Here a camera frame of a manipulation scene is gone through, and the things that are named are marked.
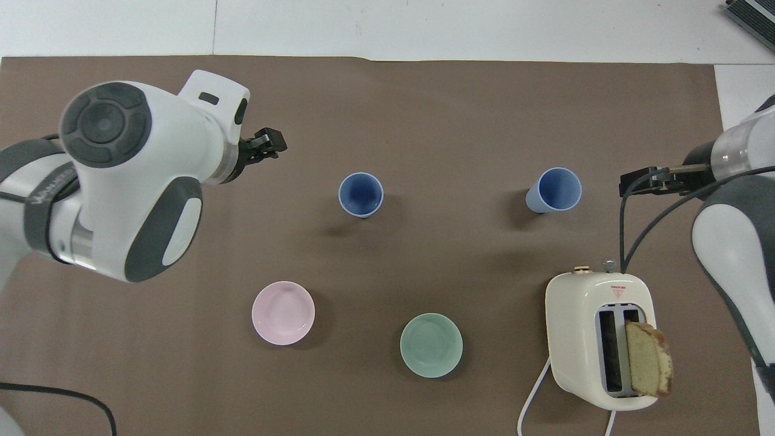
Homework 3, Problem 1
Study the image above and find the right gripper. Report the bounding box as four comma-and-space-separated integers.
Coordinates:
666, 143, 719, 196

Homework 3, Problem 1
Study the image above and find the blue cup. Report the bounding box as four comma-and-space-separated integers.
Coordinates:
525, 167, 583, 214
338, 172, 384, 219

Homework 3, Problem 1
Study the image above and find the grey ribbed object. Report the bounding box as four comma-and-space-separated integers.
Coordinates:
724, 0, 775, 37

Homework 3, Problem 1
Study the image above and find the bread slice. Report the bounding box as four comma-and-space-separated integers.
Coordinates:
624, 321, 674, 399

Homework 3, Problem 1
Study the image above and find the cream white toaster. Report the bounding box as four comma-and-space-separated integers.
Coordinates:
544, 265, 658, 412

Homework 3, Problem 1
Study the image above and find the green bowl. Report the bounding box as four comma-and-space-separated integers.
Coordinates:
400, 312, 464, 380

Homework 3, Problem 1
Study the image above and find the pink bowl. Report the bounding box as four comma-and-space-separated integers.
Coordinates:
251, 281, 316, 347

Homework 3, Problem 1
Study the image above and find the black cable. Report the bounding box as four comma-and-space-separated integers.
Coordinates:
617, 166, 775, 274
0, 382, 117, 436

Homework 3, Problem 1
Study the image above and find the white toaster cable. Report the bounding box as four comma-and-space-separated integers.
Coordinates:
517, 356, 619, 436

